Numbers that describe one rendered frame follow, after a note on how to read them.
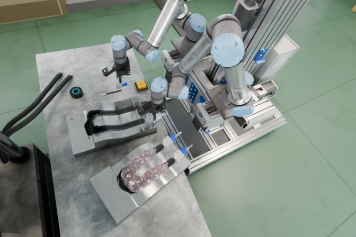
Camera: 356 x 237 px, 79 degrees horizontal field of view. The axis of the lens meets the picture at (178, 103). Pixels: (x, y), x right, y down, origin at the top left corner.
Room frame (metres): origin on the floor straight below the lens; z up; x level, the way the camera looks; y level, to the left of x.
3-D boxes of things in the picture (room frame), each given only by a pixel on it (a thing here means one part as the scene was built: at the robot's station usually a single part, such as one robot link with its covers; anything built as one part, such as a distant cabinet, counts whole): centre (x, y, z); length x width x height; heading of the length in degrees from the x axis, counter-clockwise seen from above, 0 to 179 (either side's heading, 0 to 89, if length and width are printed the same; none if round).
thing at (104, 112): (0.56, 0.34, 0.92); 0.35 x 0.16 x 0.09; 127
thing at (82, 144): (0.56, 0.36, 0.87); 0.50 x 0.26 x 0.14; 127
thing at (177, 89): (0.70, 0.02, 1.20); 0.11 x 0.11 x 0.08; 10
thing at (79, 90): (0.71, 0.68, 0.82); 0.08 x 0.08 x 0.04
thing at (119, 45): (0.82, 0.39, 1.25); 0.09 x 0.08 x 0.11; 153
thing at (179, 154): (0.52, -0.12, 0.85); 0.13 x 0.05 x 0.05; 145
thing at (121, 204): (0.33, 0.07, 0.85); 0.50 x 0.26 x 0.11; 145
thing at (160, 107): (0.67, 0.11, 1.04); 0.09 x 0.08 x 0.12; 127
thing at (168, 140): (0.58, -0.04, 0.85); 0.13 x 0.05 x 0.05; 145
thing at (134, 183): (0.33, 0.07, 0.90); 0.26 x 0.18 x 0.08; 145
